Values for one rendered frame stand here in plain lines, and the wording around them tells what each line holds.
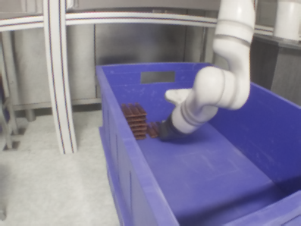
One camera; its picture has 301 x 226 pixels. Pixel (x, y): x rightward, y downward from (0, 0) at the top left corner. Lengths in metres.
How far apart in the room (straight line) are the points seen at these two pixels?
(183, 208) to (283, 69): 0.54
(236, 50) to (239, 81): 0.06
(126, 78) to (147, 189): 0.52
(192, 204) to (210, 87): 0.25
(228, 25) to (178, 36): 0.89
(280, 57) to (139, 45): 0.74
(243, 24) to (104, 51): 0.89
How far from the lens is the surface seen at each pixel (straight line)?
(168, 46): 1.26
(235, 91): 0.39
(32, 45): 1.20
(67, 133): 0.97
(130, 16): 0.86
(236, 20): 0.40
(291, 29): 0.83
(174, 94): 0.54
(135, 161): 0.25
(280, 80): 0.79
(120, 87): 0.70
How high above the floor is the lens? 0.58
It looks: 25 degrees down
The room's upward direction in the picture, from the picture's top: 2 degrees clockwise
